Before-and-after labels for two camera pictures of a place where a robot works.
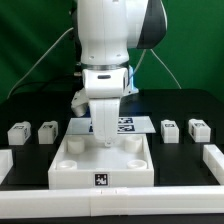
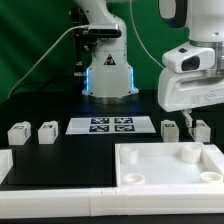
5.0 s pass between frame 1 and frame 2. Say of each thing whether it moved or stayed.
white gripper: moved
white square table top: moved
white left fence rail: stayed
